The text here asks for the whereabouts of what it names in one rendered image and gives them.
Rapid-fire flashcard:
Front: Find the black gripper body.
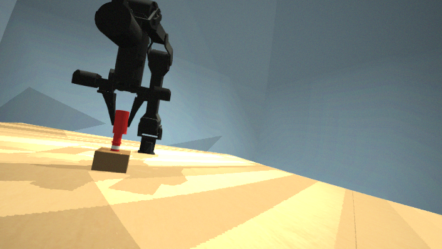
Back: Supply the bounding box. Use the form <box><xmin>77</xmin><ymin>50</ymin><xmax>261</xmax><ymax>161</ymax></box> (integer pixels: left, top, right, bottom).
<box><xmin>71</xmin><ymin>51</ymin><xmax>171</xmax><ymax>101</ymax></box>

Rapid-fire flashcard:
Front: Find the brown rectangular block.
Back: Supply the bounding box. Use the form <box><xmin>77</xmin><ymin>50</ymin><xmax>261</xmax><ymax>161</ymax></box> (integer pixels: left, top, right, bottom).
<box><xmin>91</xmin><ymin>147</ymin><xmax>131</xmax><ymax>173</ymax></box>

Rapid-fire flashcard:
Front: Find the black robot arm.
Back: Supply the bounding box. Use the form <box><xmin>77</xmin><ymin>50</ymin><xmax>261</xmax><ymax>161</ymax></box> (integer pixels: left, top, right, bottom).
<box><xmin>95</xmin><ymin>0</ymin><xmax>173</xmax><ymax>155</ymax></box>

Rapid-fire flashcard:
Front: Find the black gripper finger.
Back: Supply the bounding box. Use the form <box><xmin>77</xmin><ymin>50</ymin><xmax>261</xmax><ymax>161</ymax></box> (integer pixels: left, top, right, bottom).
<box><xmin>127</xmin><ymin>97</ymin><xmax>150</xmax><ymax>128</ymax></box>
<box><xmin>97</xmin><ymin>90</ymin><xmax>116</xmax><ymax>126</ymax></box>

